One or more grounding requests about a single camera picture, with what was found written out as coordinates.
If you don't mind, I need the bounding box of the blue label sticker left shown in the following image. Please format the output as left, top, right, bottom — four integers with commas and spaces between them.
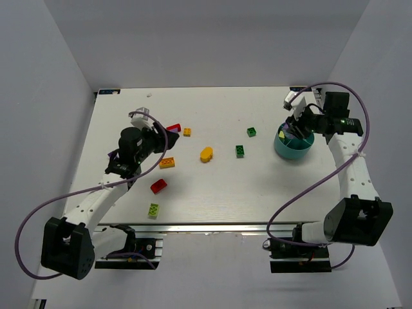
98, 89, 120, 95

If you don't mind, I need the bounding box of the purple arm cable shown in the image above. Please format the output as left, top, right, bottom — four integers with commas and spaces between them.
14, 111, 170, 279
266, 82, 371, 270

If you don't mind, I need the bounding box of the blue label sticker right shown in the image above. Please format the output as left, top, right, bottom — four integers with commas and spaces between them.
289, 86, 312, 92

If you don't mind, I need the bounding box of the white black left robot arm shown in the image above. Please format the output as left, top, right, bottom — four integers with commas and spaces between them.
41, 124, 179, 279

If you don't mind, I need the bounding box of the red curved lego brick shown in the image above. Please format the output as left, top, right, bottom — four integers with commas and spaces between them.
150, 178, 167, 194

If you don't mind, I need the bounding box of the lime rectangular lego brick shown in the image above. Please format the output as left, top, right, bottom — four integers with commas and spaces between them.
147, 203, 160, 220

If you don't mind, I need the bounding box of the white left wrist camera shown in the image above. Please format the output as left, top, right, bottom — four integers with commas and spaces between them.
130, 107, 151, 129

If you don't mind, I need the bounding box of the small yellow square lego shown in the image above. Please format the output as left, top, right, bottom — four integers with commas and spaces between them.
183, 127, 191, 137

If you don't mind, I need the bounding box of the yellow long lego brick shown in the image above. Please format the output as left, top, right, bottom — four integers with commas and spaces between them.
159, 157, 175, 169

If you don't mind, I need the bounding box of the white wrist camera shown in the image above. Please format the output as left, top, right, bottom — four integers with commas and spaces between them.
283, 91, 306, 120
130, 107, 151, 129

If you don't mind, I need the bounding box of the green rectangular lego brick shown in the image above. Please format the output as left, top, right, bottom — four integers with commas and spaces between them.
235, 145, 245, 158

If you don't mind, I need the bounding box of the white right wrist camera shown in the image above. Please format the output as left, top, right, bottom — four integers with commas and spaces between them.
283, 91, 306, 120

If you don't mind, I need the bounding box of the long red lego brick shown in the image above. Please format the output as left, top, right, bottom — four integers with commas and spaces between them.
166, 124, 182, 133

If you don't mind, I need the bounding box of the green lego with heart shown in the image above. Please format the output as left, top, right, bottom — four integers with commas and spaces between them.
247, 127, 256, 137

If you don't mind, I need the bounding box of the purple curved lego brick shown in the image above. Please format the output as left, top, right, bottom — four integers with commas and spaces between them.
284, 131, 297, 140

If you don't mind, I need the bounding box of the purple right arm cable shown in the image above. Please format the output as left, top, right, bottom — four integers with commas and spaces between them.
266, 82, 371, 270

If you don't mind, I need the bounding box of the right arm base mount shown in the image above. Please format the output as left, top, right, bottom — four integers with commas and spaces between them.
262, 238, 332, 274

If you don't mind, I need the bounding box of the blue label sticker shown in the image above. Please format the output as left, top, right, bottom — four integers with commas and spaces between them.
289, 86, 312, 92
98, 89, 120, 95

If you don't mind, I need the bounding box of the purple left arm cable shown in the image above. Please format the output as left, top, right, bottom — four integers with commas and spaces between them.
14, 111, 170, 279

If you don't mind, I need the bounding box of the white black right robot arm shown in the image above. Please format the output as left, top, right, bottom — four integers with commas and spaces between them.
284, 91, 393, 247

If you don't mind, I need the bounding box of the teal round divided container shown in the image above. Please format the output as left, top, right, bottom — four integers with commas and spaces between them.
274, 122, 315, 160

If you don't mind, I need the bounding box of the yellow oval lego brick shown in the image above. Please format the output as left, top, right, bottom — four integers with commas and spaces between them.
200, 147, 213, 163

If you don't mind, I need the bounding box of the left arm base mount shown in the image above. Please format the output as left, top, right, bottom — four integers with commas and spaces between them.
92, 225, 164, 270

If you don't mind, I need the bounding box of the aluminium table edge rail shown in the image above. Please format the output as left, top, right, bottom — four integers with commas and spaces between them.
95, 223, 297, 236

